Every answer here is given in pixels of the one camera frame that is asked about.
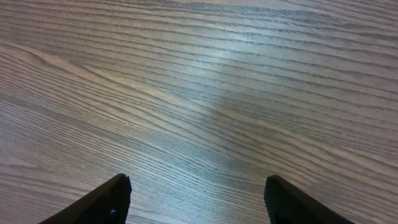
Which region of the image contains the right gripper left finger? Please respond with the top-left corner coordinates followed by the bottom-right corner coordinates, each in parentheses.
top-left (40, 174), bottom-right (132, 224)

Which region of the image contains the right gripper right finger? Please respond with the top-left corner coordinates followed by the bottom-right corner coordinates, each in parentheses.
top-left (264, 175), bottom-right (353, 224)

